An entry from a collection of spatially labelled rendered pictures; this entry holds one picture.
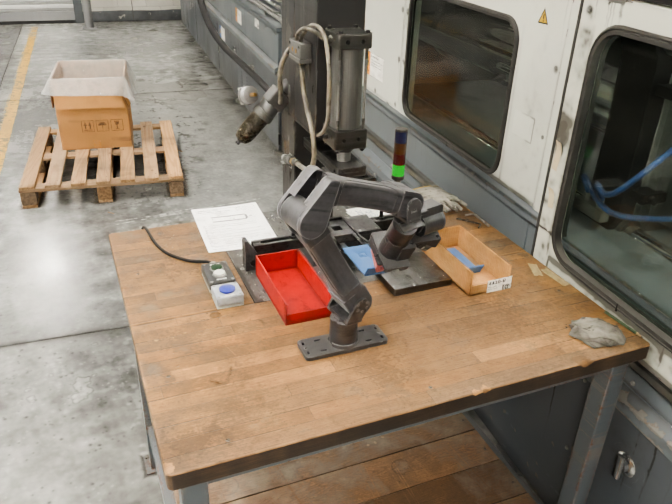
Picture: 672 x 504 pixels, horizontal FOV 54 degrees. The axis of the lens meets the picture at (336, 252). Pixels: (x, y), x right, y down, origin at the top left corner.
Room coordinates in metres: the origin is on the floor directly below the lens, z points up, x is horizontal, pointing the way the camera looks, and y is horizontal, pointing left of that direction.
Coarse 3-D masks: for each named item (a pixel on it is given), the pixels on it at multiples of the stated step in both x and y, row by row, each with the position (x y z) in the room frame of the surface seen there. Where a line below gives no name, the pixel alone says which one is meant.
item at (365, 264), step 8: (344, 248) 1.51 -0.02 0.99; (352, 248) 1.51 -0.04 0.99; (360, 248) 1.51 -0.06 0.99; (368, 248) 1.51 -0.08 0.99; (352, 256) 1.47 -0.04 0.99; (368, 256) 1.47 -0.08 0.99; (360, 264) 1.43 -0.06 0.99; (368, 264) 1.43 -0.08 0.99; (368, 272) 1.38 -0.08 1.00; (376, 272) 1.39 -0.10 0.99; (384, 272) 1.40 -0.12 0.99
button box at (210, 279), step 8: (152, 240) 1.67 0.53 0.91; (160, 248) 1.62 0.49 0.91; (176, 256) 1.58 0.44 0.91; (208, 264) 1.51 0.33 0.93; (224, 264) 1.51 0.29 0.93; (208, 272) 1.47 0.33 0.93; (208, 280) 1.43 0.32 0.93; (216, 280) 1.43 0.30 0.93; (224, 280) 1.43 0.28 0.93; (232, 280) 1.43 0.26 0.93; (208, 288) 1.43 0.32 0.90
